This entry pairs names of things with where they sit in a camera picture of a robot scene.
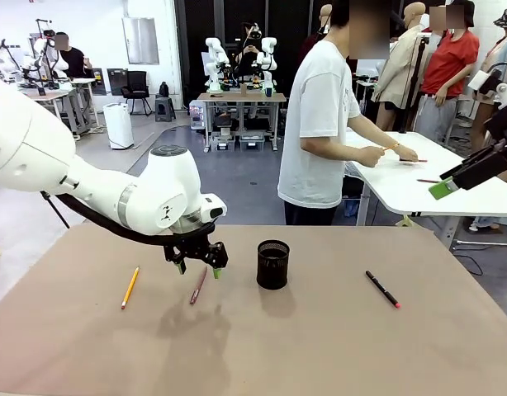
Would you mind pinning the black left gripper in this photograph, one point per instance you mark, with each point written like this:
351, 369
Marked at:
191, 246

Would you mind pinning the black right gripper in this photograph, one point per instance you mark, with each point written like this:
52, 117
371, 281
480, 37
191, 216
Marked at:
505, 125

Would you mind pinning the maroon pen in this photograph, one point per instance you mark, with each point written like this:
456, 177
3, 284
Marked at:
197, 286
427, 180

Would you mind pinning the black pen with pink cap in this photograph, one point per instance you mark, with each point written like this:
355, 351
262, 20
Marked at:
382, 288
420, 160

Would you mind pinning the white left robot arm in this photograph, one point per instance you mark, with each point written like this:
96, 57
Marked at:
92, 189

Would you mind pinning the person's right forearm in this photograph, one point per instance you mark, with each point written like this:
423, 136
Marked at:
332, 150

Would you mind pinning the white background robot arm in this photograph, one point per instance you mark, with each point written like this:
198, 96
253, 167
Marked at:
268, 45
214, 45

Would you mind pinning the black mesh pen holder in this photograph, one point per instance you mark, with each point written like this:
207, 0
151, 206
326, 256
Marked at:
273, 272

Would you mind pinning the person's left hand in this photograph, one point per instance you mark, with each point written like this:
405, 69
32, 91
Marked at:
407, 155

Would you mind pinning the person's right hand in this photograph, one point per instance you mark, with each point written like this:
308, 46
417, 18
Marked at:
372, 156

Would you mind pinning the white height-adjustable table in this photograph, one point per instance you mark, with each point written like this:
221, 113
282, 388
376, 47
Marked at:
402, 194

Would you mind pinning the pale yellow plastic object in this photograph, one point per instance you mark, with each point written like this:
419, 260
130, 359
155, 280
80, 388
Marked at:
405, 222

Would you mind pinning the clear plastic storage box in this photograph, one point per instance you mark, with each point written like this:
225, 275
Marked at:
251, 142
223, 142

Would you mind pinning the person in red shirt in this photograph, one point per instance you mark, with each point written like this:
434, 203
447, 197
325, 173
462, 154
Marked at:
447, 62

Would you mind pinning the clear plastic sheet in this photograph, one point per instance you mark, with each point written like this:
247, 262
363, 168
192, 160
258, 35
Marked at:
354, 170

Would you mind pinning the mannequin in beige coat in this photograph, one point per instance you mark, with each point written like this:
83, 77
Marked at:
398, 70

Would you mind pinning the dark grey step stool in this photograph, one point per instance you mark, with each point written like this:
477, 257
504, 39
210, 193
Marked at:
165, 108

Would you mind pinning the white air purifier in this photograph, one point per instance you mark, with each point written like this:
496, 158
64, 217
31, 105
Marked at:
118, 125

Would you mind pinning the brown-topped background robot table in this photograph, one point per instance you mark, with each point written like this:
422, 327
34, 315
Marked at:
241, 97

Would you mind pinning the black bag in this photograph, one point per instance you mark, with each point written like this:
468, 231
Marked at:
164, 88

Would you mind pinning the black office chair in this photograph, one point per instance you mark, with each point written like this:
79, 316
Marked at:
136, 82

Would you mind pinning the person in white T-shirt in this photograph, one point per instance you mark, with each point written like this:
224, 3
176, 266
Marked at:
319, 103

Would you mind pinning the white background work table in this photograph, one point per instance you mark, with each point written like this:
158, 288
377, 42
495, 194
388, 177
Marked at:
55, 95

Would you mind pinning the person wearing VR headset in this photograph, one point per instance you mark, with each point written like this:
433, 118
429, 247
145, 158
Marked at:
249, 49

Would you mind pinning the person in black shirt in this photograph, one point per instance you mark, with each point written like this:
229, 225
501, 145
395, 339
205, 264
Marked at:
74, 59

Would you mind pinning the mannequin in dark red top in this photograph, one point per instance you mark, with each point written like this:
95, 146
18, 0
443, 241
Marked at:
325, 16

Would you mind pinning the white humanoid background robot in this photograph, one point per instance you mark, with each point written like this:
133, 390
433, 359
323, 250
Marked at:
41, 45

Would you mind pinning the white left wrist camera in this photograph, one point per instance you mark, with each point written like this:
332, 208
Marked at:
215, 211

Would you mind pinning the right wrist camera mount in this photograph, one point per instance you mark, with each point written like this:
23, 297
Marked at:
478, 80

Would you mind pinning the grey wall panel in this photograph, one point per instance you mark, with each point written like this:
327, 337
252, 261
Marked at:
140, 41

